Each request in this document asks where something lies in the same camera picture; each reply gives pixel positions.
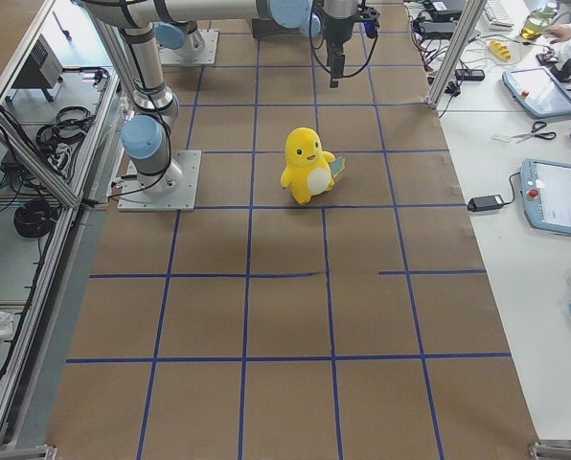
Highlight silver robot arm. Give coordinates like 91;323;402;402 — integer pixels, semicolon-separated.
154;21;206;56
83;1;378;116

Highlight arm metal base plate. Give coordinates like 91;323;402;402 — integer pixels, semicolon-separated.
117;149;201;212
155;24;218;67

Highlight blue teach pendant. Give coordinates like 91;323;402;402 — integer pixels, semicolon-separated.
520;158;571;236
502;67;571;118

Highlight blue teach pendant far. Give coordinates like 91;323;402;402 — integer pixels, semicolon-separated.
502;67;571;118

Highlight person hand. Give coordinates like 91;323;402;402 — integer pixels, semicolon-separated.
544;24;571;44

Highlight black power adapter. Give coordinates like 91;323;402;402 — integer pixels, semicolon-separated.
467;195;506;213

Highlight yellow plush toy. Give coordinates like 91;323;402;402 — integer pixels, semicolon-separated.
280;127;346;205

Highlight black scissors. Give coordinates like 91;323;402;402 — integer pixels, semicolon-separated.
512;121;557;143

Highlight aluminium frame post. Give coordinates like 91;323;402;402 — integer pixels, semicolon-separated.
426;0;486;108

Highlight blue teach pendant near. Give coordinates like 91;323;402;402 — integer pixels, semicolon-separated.
520;158;571;236

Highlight yellow banana toy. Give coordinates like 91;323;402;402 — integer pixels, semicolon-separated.
488;40;512;63

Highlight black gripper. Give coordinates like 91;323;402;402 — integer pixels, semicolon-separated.
326;41;346;88

